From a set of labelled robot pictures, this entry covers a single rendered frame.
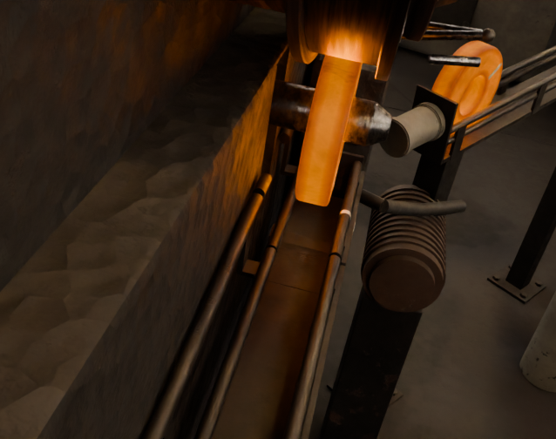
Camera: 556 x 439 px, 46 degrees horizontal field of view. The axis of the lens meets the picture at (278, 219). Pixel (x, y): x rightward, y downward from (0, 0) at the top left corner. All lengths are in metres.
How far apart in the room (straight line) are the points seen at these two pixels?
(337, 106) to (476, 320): 1.27
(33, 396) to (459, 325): 1.53
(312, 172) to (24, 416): 0.38
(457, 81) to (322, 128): 0.49
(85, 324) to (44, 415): 0.05
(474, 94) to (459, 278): 0.86
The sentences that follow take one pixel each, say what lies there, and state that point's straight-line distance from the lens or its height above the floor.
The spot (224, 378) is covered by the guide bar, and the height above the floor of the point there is 0.69.
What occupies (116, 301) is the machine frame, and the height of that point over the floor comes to 0.87.
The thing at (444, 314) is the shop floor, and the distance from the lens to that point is 1.76.
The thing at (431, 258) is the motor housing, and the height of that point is 0.52.
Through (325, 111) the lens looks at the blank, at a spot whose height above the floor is 0.85.
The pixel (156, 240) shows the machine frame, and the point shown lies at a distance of 0.36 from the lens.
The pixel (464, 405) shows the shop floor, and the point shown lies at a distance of 1.56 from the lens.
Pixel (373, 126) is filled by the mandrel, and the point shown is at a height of 0.83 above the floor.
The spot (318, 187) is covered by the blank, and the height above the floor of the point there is 0.78.
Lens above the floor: 1.09
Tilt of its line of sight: 34 degrees down
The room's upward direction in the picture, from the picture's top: 10 degrees clockwise
